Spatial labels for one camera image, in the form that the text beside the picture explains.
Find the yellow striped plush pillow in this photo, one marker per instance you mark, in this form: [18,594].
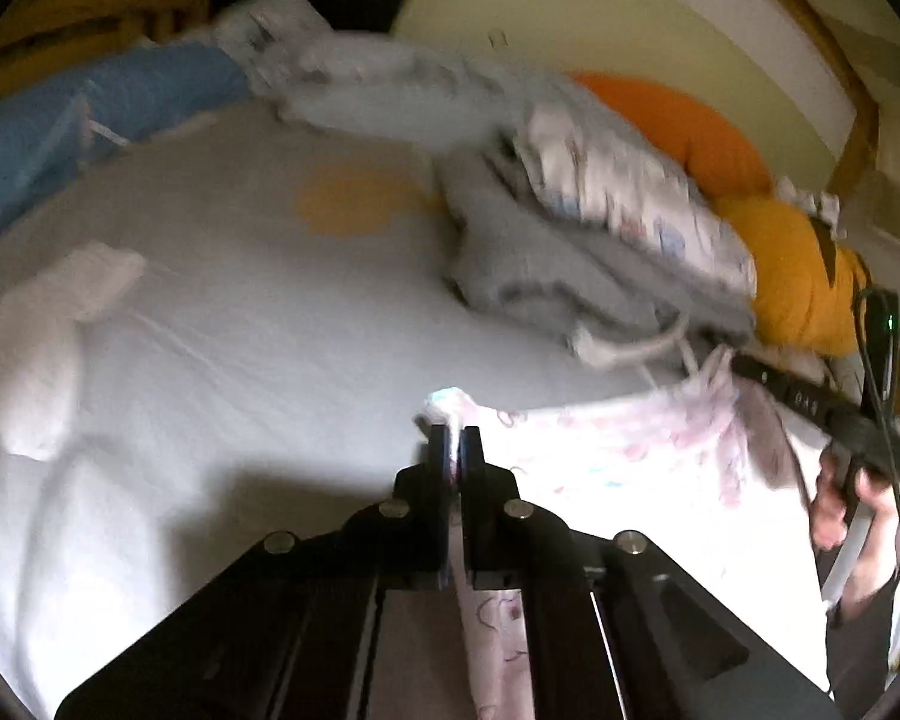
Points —
[807,281]

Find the folded grey drawstring pants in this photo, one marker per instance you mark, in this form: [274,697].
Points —
[613,305]

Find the pink cartoon print pants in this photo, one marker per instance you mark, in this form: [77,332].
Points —
[705,469]

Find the person's right hand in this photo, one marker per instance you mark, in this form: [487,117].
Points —
[830,506]

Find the white sock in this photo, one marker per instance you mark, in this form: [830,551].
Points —
[41,363]

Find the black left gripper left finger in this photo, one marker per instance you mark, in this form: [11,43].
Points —
[424,489]

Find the folded white cartoon print garment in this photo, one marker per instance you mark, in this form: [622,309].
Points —
[593,177]

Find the orange pillow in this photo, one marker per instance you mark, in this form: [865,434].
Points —
[710,149]

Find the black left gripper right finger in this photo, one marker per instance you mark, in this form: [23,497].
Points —
[491,538]

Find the blue cloth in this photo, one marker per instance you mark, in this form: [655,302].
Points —
[50,131]

